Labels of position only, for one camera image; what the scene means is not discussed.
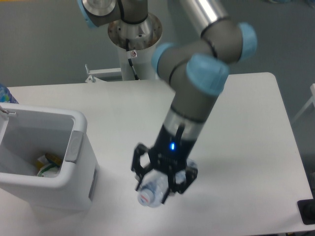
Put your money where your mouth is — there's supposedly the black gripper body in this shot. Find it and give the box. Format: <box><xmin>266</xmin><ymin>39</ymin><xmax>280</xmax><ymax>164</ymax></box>
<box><xmin>149</xmin><ymin>124</ymin><xmax>197</xmax><ymax>182</ymax></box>

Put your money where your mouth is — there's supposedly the white pedestal base frame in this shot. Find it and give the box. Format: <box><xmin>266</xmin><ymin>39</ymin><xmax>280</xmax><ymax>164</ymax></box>
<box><xmin>85</xmin><ymin>64</ymin><xmax>122</xmax><ymax>83</ymax></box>

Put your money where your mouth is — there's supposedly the white furniture frame at right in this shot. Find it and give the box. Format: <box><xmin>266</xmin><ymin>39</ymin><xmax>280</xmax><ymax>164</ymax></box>
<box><xmin>291</xmin><ymin>84</ymin><xmax>315</xmax><ymax>124</ymax></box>

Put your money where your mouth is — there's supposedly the blue labelled bottle at edge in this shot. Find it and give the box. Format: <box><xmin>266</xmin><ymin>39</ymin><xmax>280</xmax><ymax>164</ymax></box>
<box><xmin>0</xmin><ymin>84</ymin><xmax>19</xmax><ymax>104</ymax></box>

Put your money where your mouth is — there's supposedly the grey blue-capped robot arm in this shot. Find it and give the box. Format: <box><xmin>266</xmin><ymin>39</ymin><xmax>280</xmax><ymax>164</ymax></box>
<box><xmin>78</xmin><ymin>0</ymin><xmax>257</xmax><ymax>207</ymax></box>

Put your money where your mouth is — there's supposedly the trash inside the can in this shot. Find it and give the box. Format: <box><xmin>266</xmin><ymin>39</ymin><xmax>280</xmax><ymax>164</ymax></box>
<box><xmin>35</xmin><ymin>153</ymin><xmax>63</xmax><ymax>178</ymax></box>

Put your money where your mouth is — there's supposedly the black cable on pedestal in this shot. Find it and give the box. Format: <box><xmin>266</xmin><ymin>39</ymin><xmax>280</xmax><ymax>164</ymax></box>
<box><xmin>125</xmin><ymin>38</ymin><xmax>139</xmax><ymax>81</ymax></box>

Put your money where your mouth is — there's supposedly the white plastic trash can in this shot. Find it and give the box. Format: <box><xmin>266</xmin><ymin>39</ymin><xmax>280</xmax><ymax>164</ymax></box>
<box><xmin>0</xmin><ymin>103</ymin><xmax>99</xmax><ymax>210</ymax></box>

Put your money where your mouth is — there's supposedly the black device at table edge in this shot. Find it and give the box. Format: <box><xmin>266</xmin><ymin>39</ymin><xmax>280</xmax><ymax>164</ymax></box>
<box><xmin>297</xmin><ymin>199</ymin><xmax>315</xmax><ymax>225</ymax></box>

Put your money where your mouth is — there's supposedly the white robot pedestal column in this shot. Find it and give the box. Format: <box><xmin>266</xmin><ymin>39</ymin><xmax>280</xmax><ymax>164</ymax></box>
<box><xmin>117</xmin><ymin>45</ymin><xmax>156</xmax><ymax>81</ymax></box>

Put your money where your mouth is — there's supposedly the clear plastic water bottle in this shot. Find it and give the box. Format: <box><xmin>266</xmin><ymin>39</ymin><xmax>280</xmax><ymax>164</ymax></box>
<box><xmin>137</xmin><ymin>159</ymin><xmax>196</xmax><ymax>208</ymax></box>

